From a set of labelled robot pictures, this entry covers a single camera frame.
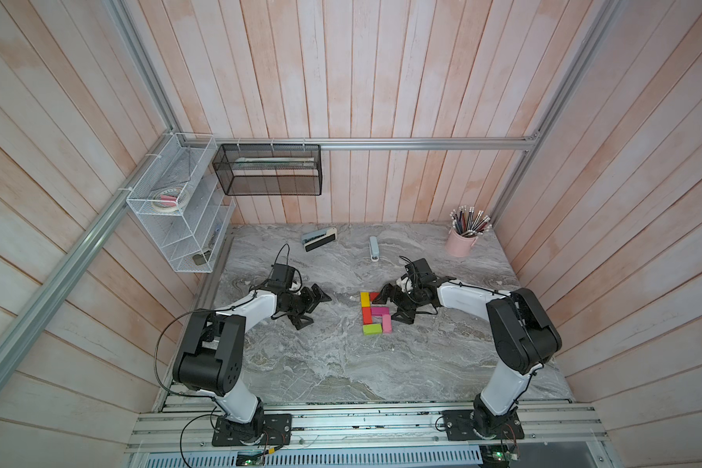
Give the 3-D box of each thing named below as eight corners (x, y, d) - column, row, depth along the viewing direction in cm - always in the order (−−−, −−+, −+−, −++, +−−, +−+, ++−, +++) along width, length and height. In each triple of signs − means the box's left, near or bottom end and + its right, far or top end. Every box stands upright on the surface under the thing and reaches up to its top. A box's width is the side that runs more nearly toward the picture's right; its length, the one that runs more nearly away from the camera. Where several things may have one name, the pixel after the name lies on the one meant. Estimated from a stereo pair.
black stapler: (305, 252, 114) (304, 245, 111) (301, 241, 118) (300, 234, 114) (339, 242, 117) (339, 236, 114) (334, 232, 121) (333, 225, 118)
